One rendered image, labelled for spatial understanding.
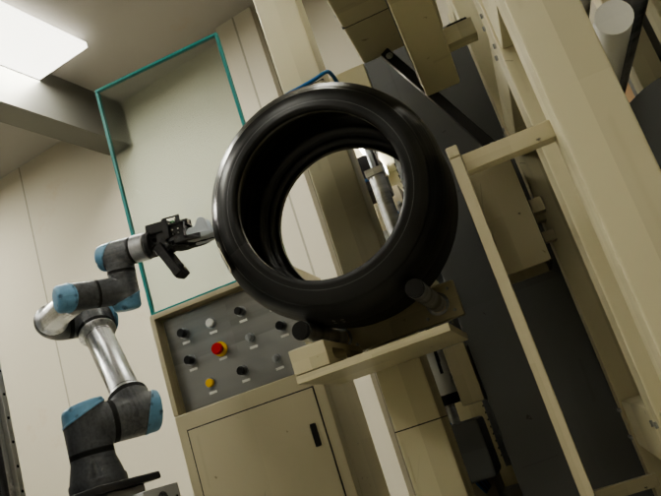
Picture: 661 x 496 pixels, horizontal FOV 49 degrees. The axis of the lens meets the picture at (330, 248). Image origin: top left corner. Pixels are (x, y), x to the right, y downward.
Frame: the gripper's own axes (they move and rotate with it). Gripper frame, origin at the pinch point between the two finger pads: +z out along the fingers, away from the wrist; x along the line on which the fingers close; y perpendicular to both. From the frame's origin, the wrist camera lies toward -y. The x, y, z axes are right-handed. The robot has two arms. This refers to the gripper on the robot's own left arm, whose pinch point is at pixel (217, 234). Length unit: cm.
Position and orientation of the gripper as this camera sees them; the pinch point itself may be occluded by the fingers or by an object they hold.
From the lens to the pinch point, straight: 192.6
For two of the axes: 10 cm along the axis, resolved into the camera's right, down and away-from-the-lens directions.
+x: 2.9, 1.7, 9.4
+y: -1.9, -9.5, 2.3
